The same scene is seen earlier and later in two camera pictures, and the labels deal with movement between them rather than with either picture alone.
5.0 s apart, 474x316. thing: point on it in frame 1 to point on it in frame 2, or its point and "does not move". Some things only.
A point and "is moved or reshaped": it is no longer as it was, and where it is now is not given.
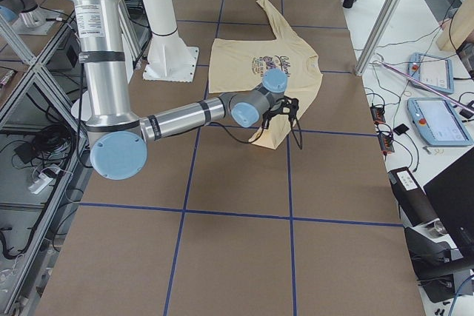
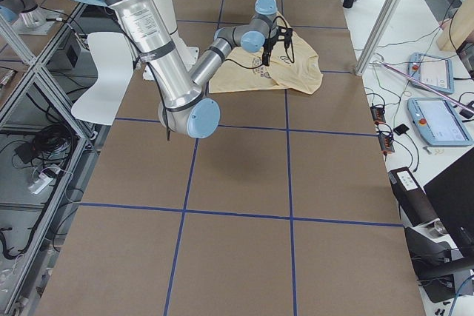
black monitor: x=451 y=195 does not move
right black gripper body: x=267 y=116 to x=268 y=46
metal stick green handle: x=417 y=82 does not move
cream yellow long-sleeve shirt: x=286 y=63 is moved or reshaped
